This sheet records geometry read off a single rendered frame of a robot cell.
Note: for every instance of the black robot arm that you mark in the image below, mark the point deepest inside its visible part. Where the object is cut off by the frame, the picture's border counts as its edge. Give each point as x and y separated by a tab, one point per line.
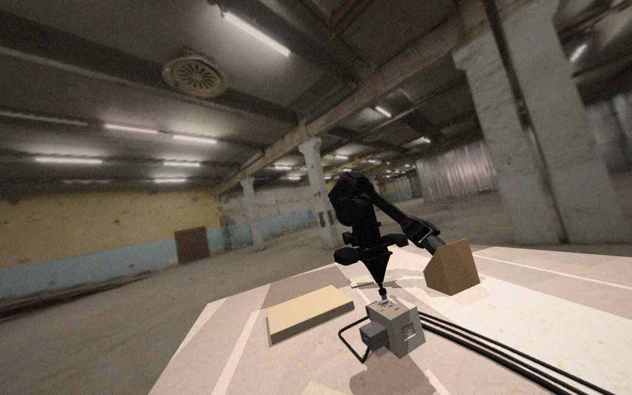
353	202

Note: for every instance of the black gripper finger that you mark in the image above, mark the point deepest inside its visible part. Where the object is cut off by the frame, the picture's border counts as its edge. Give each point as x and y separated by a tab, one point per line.
383	259
373	267

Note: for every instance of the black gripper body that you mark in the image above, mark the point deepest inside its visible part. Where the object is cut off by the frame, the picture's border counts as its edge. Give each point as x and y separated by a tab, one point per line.
369	241

